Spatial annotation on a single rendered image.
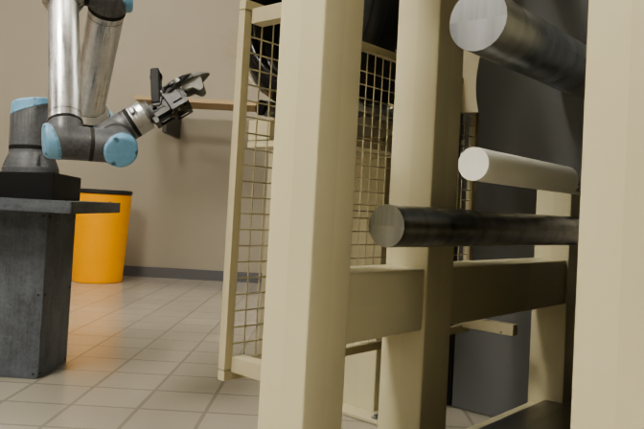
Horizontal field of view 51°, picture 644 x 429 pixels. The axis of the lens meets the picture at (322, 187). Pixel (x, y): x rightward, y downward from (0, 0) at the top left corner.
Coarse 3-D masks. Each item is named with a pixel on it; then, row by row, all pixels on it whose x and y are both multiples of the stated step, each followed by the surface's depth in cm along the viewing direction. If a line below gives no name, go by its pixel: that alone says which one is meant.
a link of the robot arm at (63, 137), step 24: (48, 0) 194; (72, 0) 195; (48, 24) 190; (72, 24) 190; (48, 48) 186; (72, 48) 186; (48, 72) 183; (72, 72) 182; (48, 96) 179; (72, 96) 178; (48, 120) 175; (72, 120) 174; (48, 144) 169; (72, 144) 172
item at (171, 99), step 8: (168, 88) 192; (176, 88) 193; (160, 96) 194; (168, 96) 191; (176, 96) 192; (184, 96) 191; (144, 104) 191; (152, 104) 193; (160, 104) 193; (168, 104) 193; (176, 104) 191; (184, 104) 192; (152, 112) 190; (160, 112) 191; (168, 112) 193; (176, 112) 193; (184, 112) 194; (192, 112) 197; (152, 120) 191; (160, 120) 192; (168, 120) 194
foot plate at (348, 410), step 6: (342, 408) 208; (348, 408) 208; (354, 408) 208; (360, 408) 209; (342, 414) 205; (348, 414) 203; (354, 414) 202; (360, 414) 203; (366, 414) 203; (372, 414) 203; (378, 414) 200; (366, 420) 199; (372, 420) 197
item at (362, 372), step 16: (384, 144) 209; (368, 160) 212; (384, 160) 208; (368, 176) 212; (368, 208) 211; (368, 224) 211; (352, 240) 215; (368, 240) 211; (352, 256) 215; (368, 256) 210; (384, 256) 208; (368, 352) 208; (352, 368) 212; (368, 368) 208; (352, 384) 212; (368, 384) 207; (352, 400) 211; (368, 400) 207
